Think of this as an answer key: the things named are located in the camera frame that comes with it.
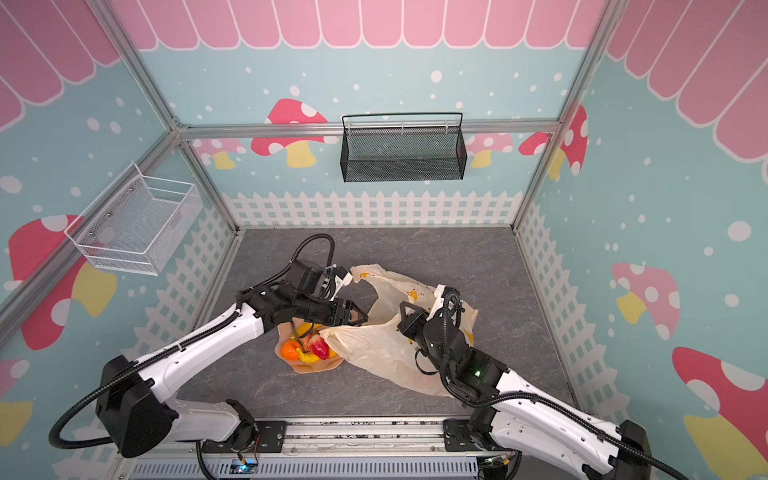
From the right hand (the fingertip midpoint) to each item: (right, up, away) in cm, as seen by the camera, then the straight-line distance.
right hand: (396, 304), depth 71 cm
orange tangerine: (-29, -14, +10) cm, 34 cm away
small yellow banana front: (-24, -16, +11) cm, 31 cm away
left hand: (-10, -6, +4) cm, 12 cm away
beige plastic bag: (-3, -9, -4) cm, 10 cm away
